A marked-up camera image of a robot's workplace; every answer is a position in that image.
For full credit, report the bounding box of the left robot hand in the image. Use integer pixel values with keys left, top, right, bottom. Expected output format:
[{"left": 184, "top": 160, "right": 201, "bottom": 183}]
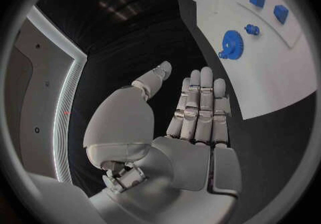
[{"left": 82, "top": 60, "right": 243, "bottom": 224}]

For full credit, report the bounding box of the blue gear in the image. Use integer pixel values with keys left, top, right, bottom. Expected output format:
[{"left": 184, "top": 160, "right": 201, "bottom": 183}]
[{"left": 221, "top": 30, "right": 245, "bottom": 60}]

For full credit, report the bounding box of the white task board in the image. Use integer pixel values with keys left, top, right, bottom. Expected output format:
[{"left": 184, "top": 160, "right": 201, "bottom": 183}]
[{"left": 188, "top": 0, "right": 319, "bottom": 120}]

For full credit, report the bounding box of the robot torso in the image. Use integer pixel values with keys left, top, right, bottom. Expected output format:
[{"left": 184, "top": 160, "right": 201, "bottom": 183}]
[{"left": 4, "top": 5, "right": 88, "bottom": 183}]

